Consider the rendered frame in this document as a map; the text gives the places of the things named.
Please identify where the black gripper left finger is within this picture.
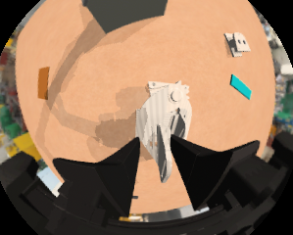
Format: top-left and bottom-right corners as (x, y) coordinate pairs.
(52, 136), (141, 218)

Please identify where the orange rectangular plate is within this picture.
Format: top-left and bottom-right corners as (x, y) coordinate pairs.
(37, 67), (49, 101)

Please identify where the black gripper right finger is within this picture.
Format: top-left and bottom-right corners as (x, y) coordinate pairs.
(170, 134), (261, 211)

